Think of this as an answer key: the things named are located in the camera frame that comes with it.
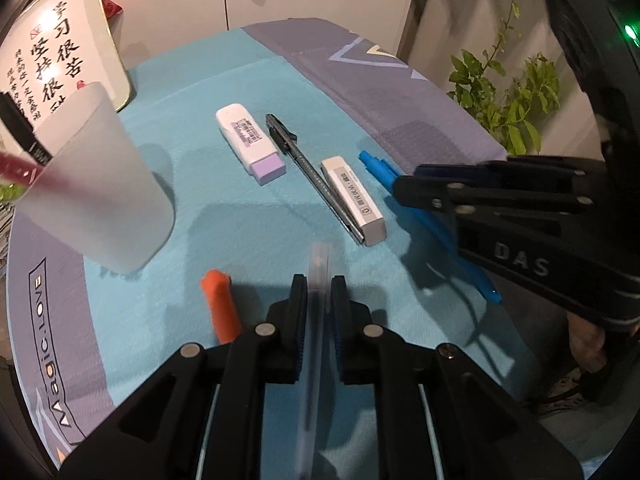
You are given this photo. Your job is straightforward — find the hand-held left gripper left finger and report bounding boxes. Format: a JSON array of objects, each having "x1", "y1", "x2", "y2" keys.
[{"x1": 59, "y1": 274, "x2": 308, "y2": 480}]

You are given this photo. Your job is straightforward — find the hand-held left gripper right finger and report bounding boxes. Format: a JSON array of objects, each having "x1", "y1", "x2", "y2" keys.
[{"x1": 327, "y1": 275, "x2": 583, "y2": 480}]

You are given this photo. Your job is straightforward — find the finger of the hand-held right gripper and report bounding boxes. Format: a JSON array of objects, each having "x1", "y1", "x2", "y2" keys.
[
  {"x1": 414, "y1": 157, "x2": 610, "y2": 187},
  {"x1": 392, "y1": 175, "x2": 601, "y2": 242}
]

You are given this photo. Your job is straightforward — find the clear pen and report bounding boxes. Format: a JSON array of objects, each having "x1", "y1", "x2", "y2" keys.
[{"x1": 295, "y1": 242, "x2": 331, "y2": 480}]

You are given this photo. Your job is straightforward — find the blue pen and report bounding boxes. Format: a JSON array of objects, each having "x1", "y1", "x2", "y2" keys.
[{"x1": 358, "y1": 150, "x2": 503, "y2": 305}]

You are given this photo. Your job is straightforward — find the orange highlighter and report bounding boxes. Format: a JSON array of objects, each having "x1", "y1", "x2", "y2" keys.
[{"x1": 200, "y1": 270, "x2": 244, "y2": 345}]

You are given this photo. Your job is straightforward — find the black thin pen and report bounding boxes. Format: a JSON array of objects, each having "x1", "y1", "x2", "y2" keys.
[{"x1": 265, "y1": 113, "x2": 366, "y2": 246}]

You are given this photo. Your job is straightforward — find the white and purple eraser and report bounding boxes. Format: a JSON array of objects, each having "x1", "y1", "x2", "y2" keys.
[{"x1": 216, "y1": 103, "x2": 289, "y2": 184}]

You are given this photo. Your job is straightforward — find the frosted plastic cup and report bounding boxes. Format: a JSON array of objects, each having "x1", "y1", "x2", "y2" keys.
[{"x1": 10, "y1": 81, "x2": 176, "y2": 276}]

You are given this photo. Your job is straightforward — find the green highlighter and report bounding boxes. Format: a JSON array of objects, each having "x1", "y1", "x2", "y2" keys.
[{"x1": 0, "y1": 182, "x2": 29, "y2": 207}]

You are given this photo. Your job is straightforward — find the red pen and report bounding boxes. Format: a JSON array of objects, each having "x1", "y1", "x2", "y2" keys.
[{"x1": 0, "y1": 152, "x2": 76, "y2": 186}]

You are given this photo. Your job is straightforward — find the green potted plant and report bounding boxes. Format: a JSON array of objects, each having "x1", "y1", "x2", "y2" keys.
[{"x1": 446, "y1": 0, "x2": 562, "y2": 157}]

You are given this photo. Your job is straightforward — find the person's foot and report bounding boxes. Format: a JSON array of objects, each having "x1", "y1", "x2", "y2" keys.
[{"x1": 542, "y1": 317, "x2": 638, "y2": 416}]

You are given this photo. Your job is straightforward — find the framed calligraphy sign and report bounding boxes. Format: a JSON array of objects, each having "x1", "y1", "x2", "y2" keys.
[{"x1": 0, "y1": 0, "x2": 135, "y2": 113}]

